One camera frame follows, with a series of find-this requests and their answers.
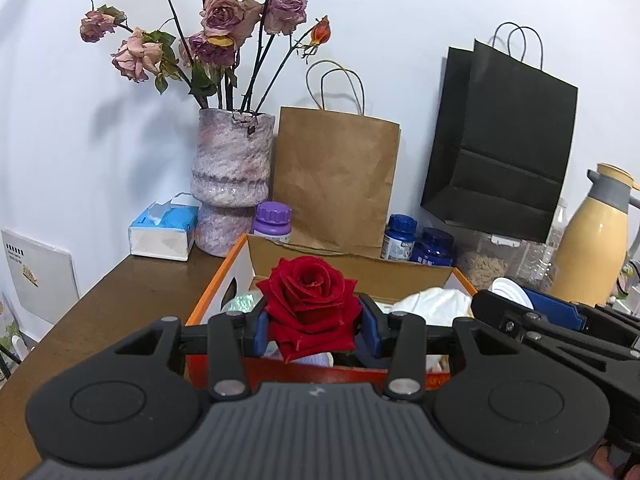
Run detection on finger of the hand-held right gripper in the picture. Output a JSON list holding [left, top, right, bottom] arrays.
[[471, 289, 640, 396], [522, 287, 640, 346]]

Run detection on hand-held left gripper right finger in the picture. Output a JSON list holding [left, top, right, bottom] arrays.
[[357, 294, 511, 403]]

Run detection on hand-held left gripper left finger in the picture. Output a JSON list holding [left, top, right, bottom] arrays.
[[115, 305, 273, 401]]

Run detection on white round lid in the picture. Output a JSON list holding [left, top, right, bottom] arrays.
[[490, 277, 536, 311]]

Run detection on iridescent plastic bag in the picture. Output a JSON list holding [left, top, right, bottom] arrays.
[[220, 292, 263, 317]]

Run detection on purple knit pouch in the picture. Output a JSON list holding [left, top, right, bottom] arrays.
[[292, 351, 333, 367]]

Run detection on red rose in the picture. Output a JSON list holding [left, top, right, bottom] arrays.
[[256, 256, 362, 365]]

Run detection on orange cardboard box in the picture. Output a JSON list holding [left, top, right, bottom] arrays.
[[184, 232, 480, 392]]

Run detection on white cloth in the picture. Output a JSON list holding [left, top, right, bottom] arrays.
[[387, 287, 473, 328]]

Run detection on clear plastic bottle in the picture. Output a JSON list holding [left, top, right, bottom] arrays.
[[515, 199, 568, 293]]

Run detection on clear container of seeds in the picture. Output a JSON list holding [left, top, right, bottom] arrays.
[[456, 232, 523, 291]]

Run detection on yellow thermos jug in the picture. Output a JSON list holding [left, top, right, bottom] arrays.
[[547, 162, 640, 308]]

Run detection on dark blue bottle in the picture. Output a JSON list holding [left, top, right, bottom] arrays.
[[411, 227, 456, 267]]

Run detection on purple lid bottle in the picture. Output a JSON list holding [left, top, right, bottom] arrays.
[[248, 201, 293, 245]]

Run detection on blue tissue box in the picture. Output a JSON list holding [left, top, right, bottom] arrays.
[[127, 192, 200, 262]]

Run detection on brown paper bag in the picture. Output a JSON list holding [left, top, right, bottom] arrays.
[[272, 60, 402, 259]]

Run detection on pink speckled vase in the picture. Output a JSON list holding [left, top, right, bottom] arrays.
[[190, 107, 277, 258]]

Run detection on black paper bag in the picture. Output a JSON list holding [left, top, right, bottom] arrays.
[[420, 22, 580, 243]]

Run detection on dried pink roses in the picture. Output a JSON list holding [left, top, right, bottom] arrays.
[[80, 0, 333, 111]]

